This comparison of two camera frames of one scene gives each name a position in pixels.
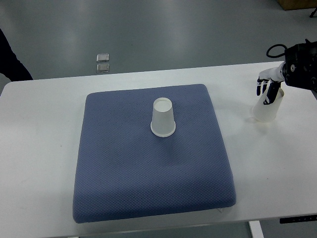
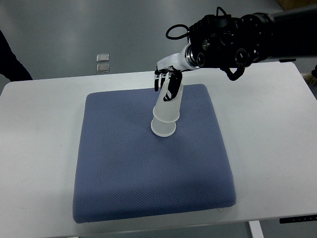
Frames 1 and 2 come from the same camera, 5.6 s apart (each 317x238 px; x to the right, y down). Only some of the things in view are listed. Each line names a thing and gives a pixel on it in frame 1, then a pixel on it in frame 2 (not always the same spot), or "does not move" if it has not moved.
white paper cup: x=267 y=113 -> x=169 y=111
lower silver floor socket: x=102 y=68 does not move
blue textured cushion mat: x=124 y=171 does not move
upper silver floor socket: x=102 y=57 does not move
